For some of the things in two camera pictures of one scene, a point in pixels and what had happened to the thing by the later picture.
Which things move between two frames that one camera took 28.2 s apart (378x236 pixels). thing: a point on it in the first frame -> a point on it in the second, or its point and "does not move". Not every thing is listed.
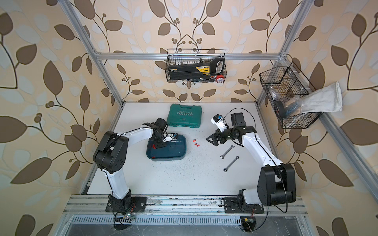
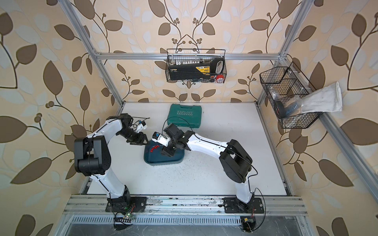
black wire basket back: (196, 65) does not move
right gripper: (215, 141) -> (169, 152)
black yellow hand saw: (203, 71) does not move
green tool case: (182, 115) does not move
